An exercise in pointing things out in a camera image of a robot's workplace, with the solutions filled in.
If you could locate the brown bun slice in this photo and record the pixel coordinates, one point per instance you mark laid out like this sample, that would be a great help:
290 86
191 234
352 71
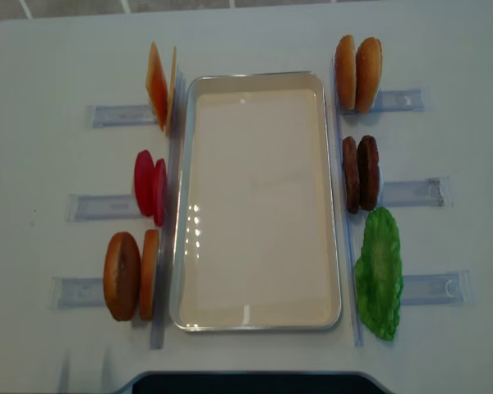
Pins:
148 268
122 276

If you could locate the dark robot base front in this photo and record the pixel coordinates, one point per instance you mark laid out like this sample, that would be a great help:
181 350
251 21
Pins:
250 382

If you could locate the red tomato slice inner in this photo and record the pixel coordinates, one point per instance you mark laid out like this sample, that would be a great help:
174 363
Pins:
159 191

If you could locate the red tomato slice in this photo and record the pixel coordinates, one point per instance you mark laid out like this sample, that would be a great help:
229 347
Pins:
143 179
159 191

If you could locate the red tomato slice outer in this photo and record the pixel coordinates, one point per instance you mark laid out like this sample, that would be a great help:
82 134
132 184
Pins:
143 179

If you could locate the dark meat patty inner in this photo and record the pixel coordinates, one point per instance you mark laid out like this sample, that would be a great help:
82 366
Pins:
351 174

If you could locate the dark meat patty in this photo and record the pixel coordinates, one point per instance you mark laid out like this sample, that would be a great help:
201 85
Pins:
351 174
369 172

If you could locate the dark meat patty outer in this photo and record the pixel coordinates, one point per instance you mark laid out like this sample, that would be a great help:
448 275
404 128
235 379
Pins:
369 172

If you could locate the orange cheese slice outer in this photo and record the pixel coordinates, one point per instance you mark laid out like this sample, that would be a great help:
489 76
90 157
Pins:
157 87

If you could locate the orange cheese slice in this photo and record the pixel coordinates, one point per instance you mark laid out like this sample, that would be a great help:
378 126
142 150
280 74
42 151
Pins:
157 87
171 93

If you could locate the green lettuce leaf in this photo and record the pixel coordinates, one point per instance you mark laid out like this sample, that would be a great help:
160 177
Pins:
379 275

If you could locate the orange cheese slice inner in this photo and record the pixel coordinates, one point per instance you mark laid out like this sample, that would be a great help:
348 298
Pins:
171 93

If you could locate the white rectangular metal tray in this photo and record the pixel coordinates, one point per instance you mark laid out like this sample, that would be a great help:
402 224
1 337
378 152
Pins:
255 241

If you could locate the tan bun slice inner right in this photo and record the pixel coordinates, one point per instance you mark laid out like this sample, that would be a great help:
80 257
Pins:
345 72

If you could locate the tan bun slice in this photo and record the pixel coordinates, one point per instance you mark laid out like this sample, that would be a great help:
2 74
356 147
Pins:
369 60
345 72

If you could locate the tan bun slice outer right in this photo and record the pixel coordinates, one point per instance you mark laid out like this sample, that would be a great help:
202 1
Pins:
369 60

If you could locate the clear left acrylic rack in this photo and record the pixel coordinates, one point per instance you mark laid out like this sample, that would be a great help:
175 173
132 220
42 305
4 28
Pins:
74 293

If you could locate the clear acrylic rack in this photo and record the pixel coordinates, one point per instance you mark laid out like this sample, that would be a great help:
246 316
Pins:
452 288
74 293

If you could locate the clear right acrylic rack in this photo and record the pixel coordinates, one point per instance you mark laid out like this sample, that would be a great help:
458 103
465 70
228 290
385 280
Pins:
452 288

